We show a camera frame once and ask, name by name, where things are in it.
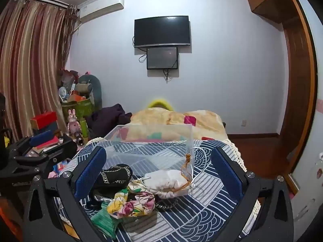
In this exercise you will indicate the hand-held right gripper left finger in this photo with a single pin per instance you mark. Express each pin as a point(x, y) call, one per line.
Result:
point(90, 172)

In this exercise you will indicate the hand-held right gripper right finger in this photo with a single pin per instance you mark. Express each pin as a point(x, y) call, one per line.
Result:
point(225, 172)

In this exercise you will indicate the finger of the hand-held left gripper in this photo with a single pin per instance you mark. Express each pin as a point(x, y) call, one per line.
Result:
point(40, 139)
point(63, 147)

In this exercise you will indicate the green knitted cloth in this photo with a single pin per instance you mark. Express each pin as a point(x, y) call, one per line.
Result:
point(104, 221)

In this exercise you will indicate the floral scrunchie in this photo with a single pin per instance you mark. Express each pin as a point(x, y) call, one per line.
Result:
point(136, 203)

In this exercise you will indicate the clear plastic box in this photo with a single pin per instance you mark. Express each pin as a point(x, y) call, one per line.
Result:
point(151, 141)

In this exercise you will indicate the stack of books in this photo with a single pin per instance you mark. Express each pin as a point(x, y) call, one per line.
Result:
point(46, 142)

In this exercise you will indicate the red box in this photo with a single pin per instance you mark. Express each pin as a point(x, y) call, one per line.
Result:
point(44, 119)

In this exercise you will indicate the pink rabbit toy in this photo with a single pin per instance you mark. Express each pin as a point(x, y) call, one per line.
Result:
point(73, 126)

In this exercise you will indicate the dark purple cloth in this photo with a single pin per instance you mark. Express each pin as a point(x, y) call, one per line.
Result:
point(108, 118)

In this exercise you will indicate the yellow fleece blanket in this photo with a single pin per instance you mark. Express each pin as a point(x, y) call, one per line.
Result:
point(201, 121)

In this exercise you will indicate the striped brown curtain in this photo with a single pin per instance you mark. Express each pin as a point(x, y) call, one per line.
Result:
point(30, 68)

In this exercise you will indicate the yellow-green round object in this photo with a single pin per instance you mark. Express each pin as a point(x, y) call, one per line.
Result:
point(161, 103)

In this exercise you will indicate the white air conditioner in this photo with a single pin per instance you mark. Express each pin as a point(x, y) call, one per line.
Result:
point(101, 7)

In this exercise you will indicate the wall socket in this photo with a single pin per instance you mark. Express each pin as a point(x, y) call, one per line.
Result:
point(243, 123)

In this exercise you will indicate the small wall-mounted monitor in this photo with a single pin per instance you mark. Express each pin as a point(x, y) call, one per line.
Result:
point(162, 58)

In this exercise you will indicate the wall-mounted television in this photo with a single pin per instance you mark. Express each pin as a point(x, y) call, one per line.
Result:
point(161, 30)

